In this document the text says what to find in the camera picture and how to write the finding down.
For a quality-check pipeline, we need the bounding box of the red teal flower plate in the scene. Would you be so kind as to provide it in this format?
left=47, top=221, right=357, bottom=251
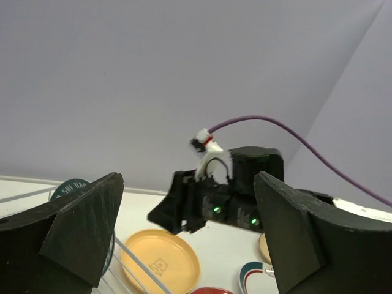
left=190, top=287, right=233, bottom=294

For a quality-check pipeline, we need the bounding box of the yellow plate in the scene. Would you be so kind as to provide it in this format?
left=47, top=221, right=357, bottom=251
left=124, top=229, right=201, bottom=293

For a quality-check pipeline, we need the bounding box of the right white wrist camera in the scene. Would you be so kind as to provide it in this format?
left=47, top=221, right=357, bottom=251
left=189, top=129, right=230, bottom=182

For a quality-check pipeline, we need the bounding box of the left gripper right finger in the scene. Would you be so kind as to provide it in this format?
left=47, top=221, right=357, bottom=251
left=254, top=172, right=391, bottom=293

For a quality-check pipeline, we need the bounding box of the green red striped plate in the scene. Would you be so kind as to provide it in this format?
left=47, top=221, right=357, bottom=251
left=238, top=261, right=279, bottom=294

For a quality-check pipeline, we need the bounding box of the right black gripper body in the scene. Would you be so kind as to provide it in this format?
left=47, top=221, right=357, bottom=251
left=183, top=146, right=284, bottom=233

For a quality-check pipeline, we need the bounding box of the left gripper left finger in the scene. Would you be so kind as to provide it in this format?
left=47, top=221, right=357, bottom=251
left=0, top=171, right=125, bottom=294

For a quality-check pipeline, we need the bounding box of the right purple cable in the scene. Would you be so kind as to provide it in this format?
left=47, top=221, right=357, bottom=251
left=209, top=115, right=392, bottom=206

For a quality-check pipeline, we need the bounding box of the beige patterned plate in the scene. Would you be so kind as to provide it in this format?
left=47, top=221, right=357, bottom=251
left=258, top=234, right=272, bottom=265

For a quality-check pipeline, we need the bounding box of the clear wire dish rack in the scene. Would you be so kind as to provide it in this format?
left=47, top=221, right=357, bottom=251
left=0, top=186, right=178, bottom=294

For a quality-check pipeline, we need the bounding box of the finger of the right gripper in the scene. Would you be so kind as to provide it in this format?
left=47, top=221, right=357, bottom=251
left=147, top=170, right=195, bottom=235

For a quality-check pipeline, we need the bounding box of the green rim lettered plate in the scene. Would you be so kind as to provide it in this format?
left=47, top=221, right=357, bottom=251
left=48, top=178, right=115, bottom=276

